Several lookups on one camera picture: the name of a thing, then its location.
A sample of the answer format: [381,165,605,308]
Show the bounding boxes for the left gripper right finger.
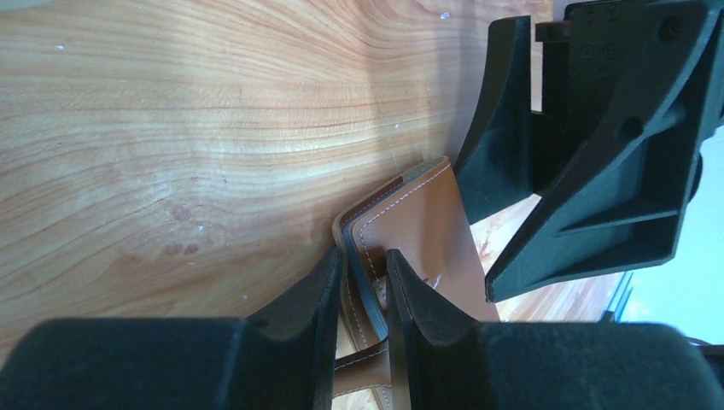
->
[387,249,723,409]

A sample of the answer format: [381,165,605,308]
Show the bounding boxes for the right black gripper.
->
[454,1,723,302]

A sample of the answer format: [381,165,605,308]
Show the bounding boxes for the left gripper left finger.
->
[1,248,342,409]

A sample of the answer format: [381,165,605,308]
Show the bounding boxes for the brown leather card holder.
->
[331,156,499,409]

